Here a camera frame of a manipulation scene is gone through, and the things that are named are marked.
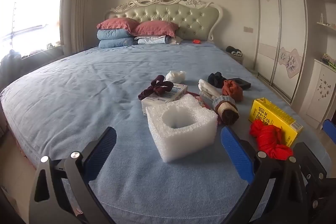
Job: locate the tufted green ornate headboard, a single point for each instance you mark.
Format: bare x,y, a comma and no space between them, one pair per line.
170,14

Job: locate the flat black case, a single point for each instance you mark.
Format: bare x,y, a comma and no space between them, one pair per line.
243,83

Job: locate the white foam block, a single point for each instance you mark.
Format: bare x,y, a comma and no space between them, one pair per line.
181,142

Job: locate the brown grey rolled sock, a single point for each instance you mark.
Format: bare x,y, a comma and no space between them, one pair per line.
227,109

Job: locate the green items on cabinet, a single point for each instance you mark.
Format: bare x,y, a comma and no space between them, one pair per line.
329,60

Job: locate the knotted black sock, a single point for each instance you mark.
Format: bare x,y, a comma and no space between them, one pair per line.
215,79

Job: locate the beige wall socket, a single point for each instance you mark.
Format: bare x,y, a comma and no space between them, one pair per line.
248,29

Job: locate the beige striped curtain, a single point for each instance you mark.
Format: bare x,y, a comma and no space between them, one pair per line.
82,3

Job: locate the small orange object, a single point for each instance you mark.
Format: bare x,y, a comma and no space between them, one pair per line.
197,41

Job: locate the window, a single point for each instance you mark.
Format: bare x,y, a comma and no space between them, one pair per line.
31,11

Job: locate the red snack packet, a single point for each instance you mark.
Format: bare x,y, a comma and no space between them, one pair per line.
202,103

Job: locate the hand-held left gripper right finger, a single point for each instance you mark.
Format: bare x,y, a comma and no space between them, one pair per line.
236,153

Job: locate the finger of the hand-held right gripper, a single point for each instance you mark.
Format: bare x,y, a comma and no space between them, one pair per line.
330,132
312,171

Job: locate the folded light patterned blanket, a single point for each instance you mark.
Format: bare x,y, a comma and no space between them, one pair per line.
152,40

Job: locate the rolled white sock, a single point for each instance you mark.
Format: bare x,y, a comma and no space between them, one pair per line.
208,88

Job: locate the pink pillow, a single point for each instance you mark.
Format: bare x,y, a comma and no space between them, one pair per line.
157,28
118,24

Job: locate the white blue cardboard box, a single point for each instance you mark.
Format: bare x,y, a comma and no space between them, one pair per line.
157,104

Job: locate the folded blue quilt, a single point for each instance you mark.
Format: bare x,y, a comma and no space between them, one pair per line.
115,43
113,34

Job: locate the crumpled white tissue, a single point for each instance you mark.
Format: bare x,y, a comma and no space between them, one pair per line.
176,76

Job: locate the white floral cabinet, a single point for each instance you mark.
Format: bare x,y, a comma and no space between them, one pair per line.
320,92

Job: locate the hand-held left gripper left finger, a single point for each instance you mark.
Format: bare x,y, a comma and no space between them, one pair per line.
105,145

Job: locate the yellow drink carton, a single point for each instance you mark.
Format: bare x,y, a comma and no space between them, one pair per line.
273,116

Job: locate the knotted red sock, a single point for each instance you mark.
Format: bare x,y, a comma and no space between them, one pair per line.
270,140

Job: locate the white nightstand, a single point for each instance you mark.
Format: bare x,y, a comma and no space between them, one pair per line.
238,59

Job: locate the white floral sliding wardrobe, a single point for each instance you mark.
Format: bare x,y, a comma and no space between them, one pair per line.
283,29

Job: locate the beige cloth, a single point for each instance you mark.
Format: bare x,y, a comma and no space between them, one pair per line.
176,40

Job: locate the bed with blue sheet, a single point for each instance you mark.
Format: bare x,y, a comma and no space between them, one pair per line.
78,95

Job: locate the white wall shelf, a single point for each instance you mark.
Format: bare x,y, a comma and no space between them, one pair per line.
326,24

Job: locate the rolled orange sock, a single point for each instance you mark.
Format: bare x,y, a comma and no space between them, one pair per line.
232,91

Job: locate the knotted maroon sock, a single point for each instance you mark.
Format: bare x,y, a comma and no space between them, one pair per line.
157,87

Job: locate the dark clothes pile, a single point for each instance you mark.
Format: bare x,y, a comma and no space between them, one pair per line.
233,50

